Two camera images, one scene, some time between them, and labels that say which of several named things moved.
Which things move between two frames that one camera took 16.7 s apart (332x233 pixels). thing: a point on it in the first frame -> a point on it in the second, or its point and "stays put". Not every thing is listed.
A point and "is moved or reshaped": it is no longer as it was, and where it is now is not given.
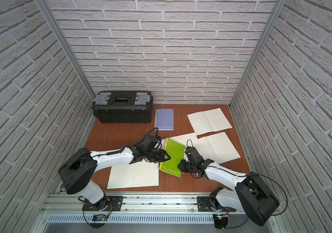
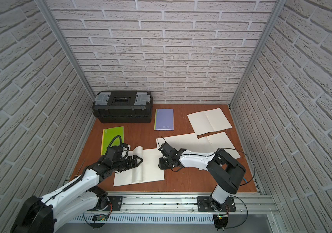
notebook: (209, 121) stays put
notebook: (141, 174) is moved or reshaped
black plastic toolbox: (123, 107) stays put
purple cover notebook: (164, 119) stays put
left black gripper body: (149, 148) -> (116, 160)
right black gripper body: (187, 167) -> (164, 164)
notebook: (218, 147) stays put
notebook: (176, 151) is moved or reshaped
